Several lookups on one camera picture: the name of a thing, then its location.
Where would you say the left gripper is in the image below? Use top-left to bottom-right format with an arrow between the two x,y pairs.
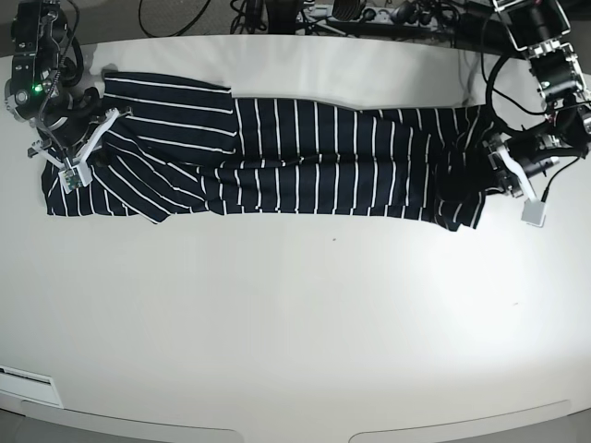
483,134 -> 561,196

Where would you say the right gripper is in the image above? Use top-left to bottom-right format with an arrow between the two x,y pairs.
43,99 -> 102,155

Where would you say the navy white striped T-shirt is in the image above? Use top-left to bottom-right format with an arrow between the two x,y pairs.
42,72 -> 494,231

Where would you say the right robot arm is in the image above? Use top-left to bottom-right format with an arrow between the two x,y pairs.
5,1 -> 101,160

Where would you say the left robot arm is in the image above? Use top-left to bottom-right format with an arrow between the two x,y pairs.
485,1 -> 590,202

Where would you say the black equipment box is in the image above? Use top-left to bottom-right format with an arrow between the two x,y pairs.
455,14 -> 517,56

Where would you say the white power strip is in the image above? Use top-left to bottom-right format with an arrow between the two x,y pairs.
302,2 -> 438,28

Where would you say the white label sticker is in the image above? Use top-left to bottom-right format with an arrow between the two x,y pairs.
1,365 -> 64,409

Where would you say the black looped floor cable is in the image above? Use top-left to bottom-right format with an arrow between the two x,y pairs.
139,0 -> 213,38

